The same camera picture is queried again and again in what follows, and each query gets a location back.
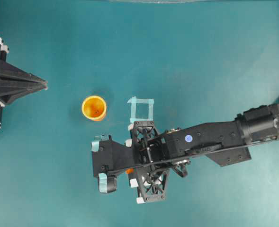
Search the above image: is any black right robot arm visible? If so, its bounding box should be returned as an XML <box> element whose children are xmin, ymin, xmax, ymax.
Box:
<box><xmin>126</xmin><ymin>103</ymin><xmax>279</xmax><ymax>204</ymax></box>

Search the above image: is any yellow orange plastic cup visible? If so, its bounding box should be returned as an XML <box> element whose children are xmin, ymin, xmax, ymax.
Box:
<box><xmin>81</xmin><ymin>96</ymin><xmax>107</xmax><ymax>122</ymax></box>

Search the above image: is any light blue tape square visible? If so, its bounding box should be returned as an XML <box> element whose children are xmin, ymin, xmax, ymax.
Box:
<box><xmin>128</xmin><ymin>96</ymin><xmax>154</xmax><ymax>123</ymax></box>

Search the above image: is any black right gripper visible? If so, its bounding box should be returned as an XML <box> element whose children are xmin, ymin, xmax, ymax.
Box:
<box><xmin>125</xmin><ymin>120</ymin><xmax>189</xmax><ymax>204</ymax></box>

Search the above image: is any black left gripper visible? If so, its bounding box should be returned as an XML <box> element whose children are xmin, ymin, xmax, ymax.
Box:
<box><xmin>0</xmin><ymin>37</ymin><xmax>48</xmax><ymax>129</ymax></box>

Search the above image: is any orange cube block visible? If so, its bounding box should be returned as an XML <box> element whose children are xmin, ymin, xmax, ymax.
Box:
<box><xmin>126</xmin><ymin>168</ymin><xmax>134</xmax><ymax>175</ymax></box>

